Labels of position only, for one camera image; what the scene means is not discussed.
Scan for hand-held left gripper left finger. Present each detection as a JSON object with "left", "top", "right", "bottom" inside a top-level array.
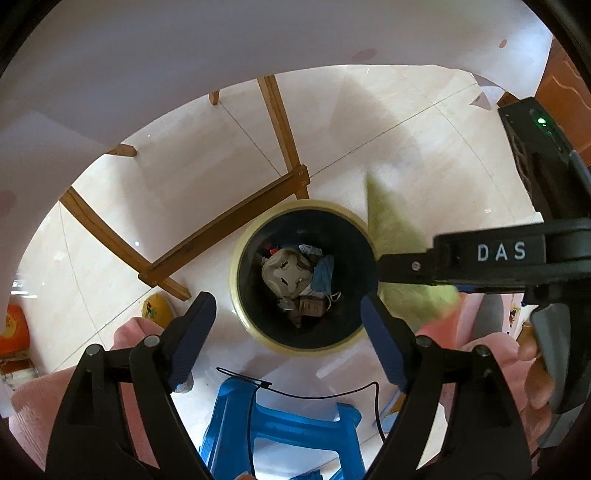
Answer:
[{"left": 44, "top": 291, "right": 218, "bottom": 480}]

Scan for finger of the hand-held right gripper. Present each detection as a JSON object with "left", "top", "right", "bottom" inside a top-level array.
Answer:
[{"left": 376, "top": 249, "right": 438, "bottom": 284}]

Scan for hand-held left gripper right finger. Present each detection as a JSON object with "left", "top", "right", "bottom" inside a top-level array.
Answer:
[{"left": 360, "top": 294, "right": 534, "bottom": 480}]

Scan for yellow-green cloth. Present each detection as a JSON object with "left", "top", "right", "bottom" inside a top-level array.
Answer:
[{"left": 365, "top": 168, "right": 462, "bottom": 326}]

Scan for round black trash bin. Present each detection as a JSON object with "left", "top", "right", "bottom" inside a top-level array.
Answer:
[{"left": 229, "top": 199, "right": 380, "bottom": 356}]

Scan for blue face mask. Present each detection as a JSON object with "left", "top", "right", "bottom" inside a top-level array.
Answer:
[{"left": 311, "top": 256, "right": 342, "bottom": 301}]

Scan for brown moulded pulp tray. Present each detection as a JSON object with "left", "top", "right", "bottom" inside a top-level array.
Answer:
[{"left": 261, "top": 248, "right": 315, "bottom": 298}]

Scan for person's right hand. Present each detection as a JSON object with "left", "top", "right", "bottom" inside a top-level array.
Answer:
[{"left": 517, "top": 318, "right": 557, "bottom": 411}]

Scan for yellow slipper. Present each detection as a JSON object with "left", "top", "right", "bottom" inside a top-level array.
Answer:
[{"left": 141, "top": 295, "right": 176, "bottom": 324}]

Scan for person's pink trousers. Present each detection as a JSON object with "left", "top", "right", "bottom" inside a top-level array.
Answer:
[{"left": 9, "top": 291, "right": 555, "bottom": 480}]

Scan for blue plastic stool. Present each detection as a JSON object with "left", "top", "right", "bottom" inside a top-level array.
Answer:
[{"left": 198, "top": 376, "right": 363, "bottom": 480}]

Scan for brown wooden door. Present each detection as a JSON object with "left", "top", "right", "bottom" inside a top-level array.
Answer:
[{"left": 536, "top": 37, "right": 591, "bottom": 158}]

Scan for red bucket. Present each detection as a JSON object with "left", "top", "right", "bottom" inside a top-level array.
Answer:
[{"left": 0, "top": 305, "right": 31, "bottom": 358}]

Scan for thin black cable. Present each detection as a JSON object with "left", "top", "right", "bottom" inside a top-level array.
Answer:
[{"left": 216, "top": 367, "right": 389, "bottom": 480}]

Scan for wooden table frame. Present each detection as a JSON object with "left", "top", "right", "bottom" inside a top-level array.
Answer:
[{"left": 60, "top": 76, "right": 311, "bottom": 301}]

